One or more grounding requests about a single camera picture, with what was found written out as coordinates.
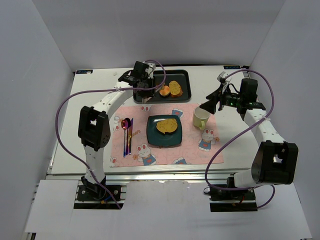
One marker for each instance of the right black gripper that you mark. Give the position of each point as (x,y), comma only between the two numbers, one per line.
(219,100)

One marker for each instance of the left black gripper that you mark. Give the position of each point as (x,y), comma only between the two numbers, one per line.
(144,93)

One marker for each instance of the round bun orange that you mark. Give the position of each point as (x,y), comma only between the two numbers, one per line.
(165,91)

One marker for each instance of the toast slice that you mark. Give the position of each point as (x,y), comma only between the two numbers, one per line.
(168,125)

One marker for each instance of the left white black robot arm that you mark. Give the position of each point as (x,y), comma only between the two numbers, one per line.
(94,122)

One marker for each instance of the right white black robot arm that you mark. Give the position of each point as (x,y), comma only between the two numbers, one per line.
(276,159)

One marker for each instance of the brown bread slice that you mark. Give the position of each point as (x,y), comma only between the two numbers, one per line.
(175,89)

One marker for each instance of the pale green mug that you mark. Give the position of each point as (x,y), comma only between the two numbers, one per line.
(200,118)

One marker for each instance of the black baking tray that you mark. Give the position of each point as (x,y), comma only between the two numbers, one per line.
(182,78)

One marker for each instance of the iridescent knife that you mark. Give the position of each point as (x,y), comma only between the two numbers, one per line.
(129,137)

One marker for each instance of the iridescent spoon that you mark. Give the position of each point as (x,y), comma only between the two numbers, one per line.
(125,124)

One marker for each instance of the pink bunny placemat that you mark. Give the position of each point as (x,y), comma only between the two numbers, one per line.
(196,148)

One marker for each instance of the dark green square plate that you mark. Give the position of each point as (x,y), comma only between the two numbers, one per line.
(156,138)

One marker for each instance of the white front board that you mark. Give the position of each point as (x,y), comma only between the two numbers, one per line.
(173,210)

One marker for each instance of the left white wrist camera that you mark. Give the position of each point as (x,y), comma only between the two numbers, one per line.
(150,70)

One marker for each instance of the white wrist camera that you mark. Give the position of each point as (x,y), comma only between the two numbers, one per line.
(150,70)
(222,77)

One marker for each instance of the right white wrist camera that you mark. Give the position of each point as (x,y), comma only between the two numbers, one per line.
(222,77)

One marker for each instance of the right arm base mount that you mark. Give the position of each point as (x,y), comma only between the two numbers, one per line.
(226,201)

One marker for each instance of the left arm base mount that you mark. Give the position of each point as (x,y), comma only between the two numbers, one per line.
(91,196)

